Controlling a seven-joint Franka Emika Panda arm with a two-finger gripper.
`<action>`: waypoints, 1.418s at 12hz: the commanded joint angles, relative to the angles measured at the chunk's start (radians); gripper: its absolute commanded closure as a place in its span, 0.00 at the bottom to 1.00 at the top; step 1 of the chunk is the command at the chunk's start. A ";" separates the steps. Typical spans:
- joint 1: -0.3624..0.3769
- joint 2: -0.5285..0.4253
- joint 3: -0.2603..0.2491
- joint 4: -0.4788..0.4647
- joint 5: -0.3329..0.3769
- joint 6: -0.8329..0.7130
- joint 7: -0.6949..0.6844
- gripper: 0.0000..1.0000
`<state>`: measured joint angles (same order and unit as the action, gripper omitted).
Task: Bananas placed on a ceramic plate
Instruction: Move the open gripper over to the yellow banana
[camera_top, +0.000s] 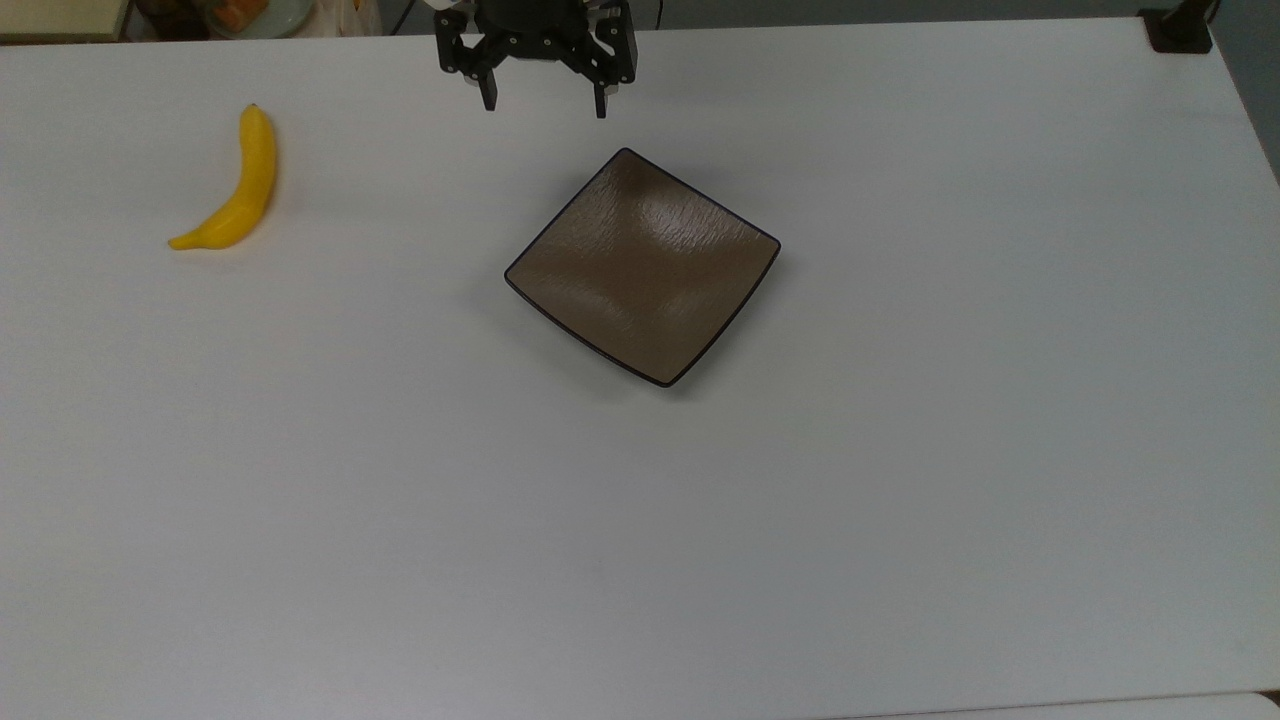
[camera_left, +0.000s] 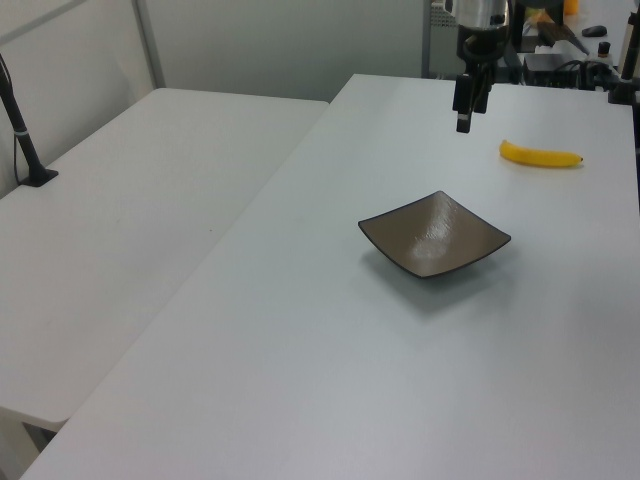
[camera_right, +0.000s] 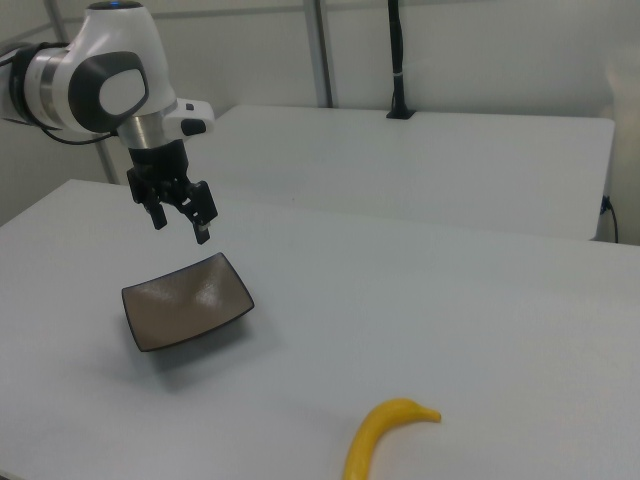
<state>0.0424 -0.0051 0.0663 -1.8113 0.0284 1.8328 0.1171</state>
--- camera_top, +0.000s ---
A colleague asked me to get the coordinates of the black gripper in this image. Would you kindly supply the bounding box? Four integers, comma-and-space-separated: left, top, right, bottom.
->
434, 0, 639, 120

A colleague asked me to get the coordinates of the black camera stand pole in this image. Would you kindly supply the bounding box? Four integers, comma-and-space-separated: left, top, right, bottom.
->
1139, 0, 1217, 54

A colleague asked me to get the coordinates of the yellow banana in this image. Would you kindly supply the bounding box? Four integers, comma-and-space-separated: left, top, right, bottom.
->
167, 103, 278, 251

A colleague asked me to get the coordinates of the square brown ceramic plate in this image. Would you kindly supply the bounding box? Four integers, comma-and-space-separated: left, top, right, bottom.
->
504, 147, 782, 389

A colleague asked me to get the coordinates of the translucent plastic bag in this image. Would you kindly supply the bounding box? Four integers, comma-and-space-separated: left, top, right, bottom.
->
315, 0, 386, 39

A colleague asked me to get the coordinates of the round plate with food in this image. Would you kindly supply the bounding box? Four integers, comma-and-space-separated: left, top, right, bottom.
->
205, 0, 317, 41

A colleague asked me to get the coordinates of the light wooden board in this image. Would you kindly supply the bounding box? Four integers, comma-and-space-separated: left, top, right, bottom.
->
0, 0, 132, 43

